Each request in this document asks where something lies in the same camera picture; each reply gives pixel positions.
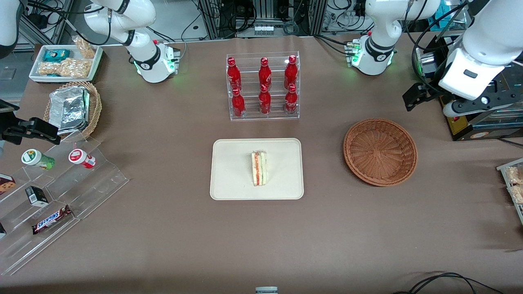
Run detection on clear acrylic stepped display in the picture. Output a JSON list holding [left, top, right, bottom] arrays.
[[0, 135, 130, 276]]

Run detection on Snickers chocolate bar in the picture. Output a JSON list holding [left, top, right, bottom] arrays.
[[32, 205, 73, 235]]

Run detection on teal snack packet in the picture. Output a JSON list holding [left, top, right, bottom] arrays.
[[43, 49, 71, 62]]

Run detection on green lidded snack cup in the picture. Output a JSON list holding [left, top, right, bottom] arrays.
[[21, 149, 55, 171]]

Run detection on large clear peanut snack bag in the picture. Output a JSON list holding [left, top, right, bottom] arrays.
[[38, 58, 91, 78]]

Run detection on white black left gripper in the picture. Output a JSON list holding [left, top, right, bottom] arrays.
[[402, 83, 510, 119]]

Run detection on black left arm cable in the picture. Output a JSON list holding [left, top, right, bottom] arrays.
[[402, 0, 474, 96]]

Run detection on triangular sandwich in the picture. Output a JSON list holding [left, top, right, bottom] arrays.
[[251, 150, 269, 187]]

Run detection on red lidded snack cup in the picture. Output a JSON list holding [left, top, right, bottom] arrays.
[[68, 149, 96, 169]]

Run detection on aluminium frame equipment rack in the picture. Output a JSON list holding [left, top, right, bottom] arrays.
[[198, 0, 327, 39]]

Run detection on red Coca-Cola bottle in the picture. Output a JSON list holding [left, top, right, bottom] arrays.
[[284, 55, 298, 87], [285, 84, 298, 115], [259, 57, 272, 87], [259, 84, 271, 115], [227, 57, 241, 91], [232, 88, 246, 118]]

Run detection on light tan wicker basket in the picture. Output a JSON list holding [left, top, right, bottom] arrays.
[[43, 81, 102, 139]]

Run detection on stainless steel tray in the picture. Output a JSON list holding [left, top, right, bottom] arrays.
[[415, 35, 462, 78]]

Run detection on red chocolate chip cookie box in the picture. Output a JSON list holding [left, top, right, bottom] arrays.
[[0, 174, 17, 196]]

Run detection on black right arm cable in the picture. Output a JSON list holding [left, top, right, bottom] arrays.
[[25, 0, 112, 46]]

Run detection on clear rack with snacks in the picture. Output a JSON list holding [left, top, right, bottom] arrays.
[[496, 158, 523, 225]]

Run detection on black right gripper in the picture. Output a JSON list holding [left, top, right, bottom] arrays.
[[0, 100, 61, 145]]

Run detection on white rectangular snack tray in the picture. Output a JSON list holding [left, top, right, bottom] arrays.
[[29, 44, 103, 83]]

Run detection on brown round wicker basket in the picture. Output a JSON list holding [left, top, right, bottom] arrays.
[[343, 118, 418, 187]]

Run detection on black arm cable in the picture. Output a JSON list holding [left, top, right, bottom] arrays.
[[25, 0, 112, 46], [402, 0, 474, 96]]

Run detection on small clear peanut snack bag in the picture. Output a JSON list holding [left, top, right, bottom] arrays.
[[73, 36, 96, 60]]

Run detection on clear acrylic bottle rack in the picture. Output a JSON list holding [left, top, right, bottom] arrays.
[[226, 51, 300, 121]]

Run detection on small black barcode box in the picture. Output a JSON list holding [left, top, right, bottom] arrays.
[[25, 186, 49, 207]]

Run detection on cream plastic serving tray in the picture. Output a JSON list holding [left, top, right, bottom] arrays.
[[210, 138, 304, 200]]

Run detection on aluminium foil food container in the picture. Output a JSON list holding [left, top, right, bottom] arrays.
[[49, 86, 90, 135]]

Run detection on black floor cable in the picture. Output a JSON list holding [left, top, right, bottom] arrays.
[[392, 272, 505, 294]]

